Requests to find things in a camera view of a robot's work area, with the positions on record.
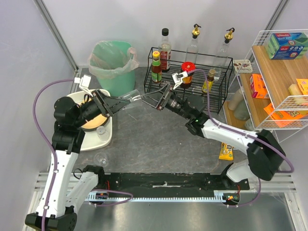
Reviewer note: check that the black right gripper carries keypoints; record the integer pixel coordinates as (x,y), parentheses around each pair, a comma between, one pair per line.
(165,98)

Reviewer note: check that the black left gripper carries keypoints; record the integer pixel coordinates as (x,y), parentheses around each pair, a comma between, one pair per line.
(102,103)

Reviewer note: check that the clear drinking glass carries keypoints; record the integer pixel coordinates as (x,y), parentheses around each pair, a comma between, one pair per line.
(101,159)
(134,97)

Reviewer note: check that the beige round plate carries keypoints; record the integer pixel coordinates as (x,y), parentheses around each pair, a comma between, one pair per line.
(95,121)

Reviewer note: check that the sauce bottle yellow cap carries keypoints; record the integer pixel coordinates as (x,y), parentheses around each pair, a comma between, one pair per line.
(156,67)

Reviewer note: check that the small clear glass cup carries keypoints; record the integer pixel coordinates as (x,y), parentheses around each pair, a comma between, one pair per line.
(102,133)

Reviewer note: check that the chili sauce jar red lid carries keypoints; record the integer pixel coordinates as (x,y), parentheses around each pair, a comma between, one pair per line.
(187,81)

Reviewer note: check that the dark vinegar bottle black cap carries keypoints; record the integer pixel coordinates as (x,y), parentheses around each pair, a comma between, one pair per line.
(165,50)

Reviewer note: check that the glass oil bottle gold spout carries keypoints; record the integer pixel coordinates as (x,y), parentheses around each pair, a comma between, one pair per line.
(193,48)

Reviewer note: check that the small yellow label bottle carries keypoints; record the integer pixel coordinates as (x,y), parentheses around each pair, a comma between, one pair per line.
(209,81)

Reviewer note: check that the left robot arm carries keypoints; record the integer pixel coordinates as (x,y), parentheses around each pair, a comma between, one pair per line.
(58,208)

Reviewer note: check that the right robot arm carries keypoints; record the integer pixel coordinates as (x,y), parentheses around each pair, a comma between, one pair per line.
(264,154)

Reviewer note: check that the green trash bin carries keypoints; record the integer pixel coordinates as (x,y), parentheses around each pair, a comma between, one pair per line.
(119,85)

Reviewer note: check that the white rectangular basin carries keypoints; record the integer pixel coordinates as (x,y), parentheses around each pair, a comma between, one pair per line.
(91,140)

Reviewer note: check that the clear pink bin liner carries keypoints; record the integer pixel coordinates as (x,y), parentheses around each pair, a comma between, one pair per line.
(110,59)

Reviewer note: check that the beige pump bottle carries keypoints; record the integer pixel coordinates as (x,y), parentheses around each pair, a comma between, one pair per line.
(236,99)

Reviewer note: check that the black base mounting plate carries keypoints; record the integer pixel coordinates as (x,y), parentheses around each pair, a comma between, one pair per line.
(128,182)

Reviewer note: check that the green soap dispenser bottle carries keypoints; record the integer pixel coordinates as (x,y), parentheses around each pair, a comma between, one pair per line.
(241,111)

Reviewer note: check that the yellow M&Ms candy bag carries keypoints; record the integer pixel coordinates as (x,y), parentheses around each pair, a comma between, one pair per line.
(226,152)

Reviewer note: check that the white chocolate box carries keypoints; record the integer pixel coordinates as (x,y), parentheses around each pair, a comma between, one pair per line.
(243,66)

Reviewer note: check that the clear bottle on shelf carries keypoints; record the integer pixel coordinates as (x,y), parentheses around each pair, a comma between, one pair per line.
(249,125)

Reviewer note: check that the orange box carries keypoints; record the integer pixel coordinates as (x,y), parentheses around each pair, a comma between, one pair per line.
(257,86)

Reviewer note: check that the orange snack bag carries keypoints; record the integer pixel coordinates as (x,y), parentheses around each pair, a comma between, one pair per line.
(286,115)

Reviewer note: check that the green sponge pack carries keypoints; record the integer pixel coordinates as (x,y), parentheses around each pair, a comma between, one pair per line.
(287,46)

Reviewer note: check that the yellow sponge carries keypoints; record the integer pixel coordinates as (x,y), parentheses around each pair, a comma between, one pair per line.
(294,90)

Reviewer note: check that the yellow orange packet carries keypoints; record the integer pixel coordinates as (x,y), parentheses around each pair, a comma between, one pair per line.
(303,85)

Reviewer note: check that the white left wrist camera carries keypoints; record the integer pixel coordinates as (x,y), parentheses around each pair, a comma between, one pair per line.
(83,83)

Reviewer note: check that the black wire rack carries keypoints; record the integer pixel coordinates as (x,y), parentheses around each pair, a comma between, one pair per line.
(219,90)

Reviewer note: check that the white cable duct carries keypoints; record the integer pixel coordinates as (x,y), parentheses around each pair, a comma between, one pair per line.
(174,194)

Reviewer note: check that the white wire shelf unit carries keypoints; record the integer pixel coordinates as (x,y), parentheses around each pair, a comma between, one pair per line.
(278,76)

